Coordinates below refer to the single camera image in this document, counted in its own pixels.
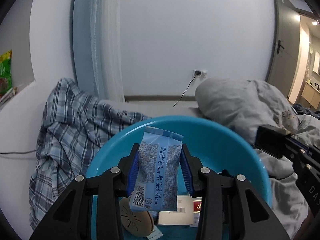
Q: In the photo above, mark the grey duvet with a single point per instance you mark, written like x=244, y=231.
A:
x=237, y=100

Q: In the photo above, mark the blue plastic basin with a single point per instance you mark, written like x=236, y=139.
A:
x=212, y=140

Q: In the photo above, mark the blue snack packet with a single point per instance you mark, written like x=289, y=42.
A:
x=157, y=170

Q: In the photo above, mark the round tan slotted disc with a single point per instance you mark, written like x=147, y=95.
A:
x=137, y=221

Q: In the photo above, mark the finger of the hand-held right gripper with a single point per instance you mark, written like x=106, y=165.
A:
x=301, y=158
x=300, y=143

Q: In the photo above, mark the blue plaid cloth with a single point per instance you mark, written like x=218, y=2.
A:
x=70, y=130

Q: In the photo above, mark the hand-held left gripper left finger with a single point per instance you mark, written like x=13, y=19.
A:
x=132, y=172

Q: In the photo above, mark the slim teal white box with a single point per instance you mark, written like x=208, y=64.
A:
x=154, y=235

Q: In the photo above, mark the red white cigarette pack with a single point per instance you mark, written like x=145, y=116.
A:
x=197, y=207

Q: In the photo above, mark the dark striped blanket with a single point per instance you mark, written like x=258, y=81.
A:
x=307, y=110

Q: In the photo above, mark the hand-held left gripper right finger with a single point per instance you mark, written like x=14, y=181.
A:
x=187, y=172

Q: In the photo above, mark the green snack bag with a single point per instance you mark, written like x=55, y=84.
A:
x=5, y=72

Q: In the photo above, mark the bright ceiling lamp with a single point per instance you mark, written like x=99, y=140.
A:
x=314, y=23

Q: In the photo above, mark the cream square box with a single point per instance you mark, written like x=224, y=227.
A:
x=172, y=216

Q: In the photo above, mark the bathroom mirror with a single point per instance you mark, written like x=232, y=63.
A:
x=317, y=62

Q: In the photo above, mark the grey door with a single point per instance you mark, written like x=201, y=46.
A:
x=282, y=30

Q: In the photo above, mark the wooden bathroom cabinet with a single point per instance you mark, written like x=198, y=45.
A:
x=310, y=93

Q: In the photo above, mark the black charger plug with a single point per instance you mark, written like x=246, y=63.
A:
x=197, y=73

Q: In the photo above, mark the white wall socket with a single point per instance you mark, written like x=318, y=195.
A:
x=203, y=72

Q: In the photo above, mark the grey bed mattress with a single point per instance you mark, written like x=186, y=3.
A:
x=162, y=108

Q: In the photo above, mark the blue curtain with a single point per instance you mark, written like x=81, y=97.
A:
x=82, y=42

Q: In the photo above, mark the white sheer curtain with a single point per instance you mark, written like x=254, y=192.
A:
x=107, y=42

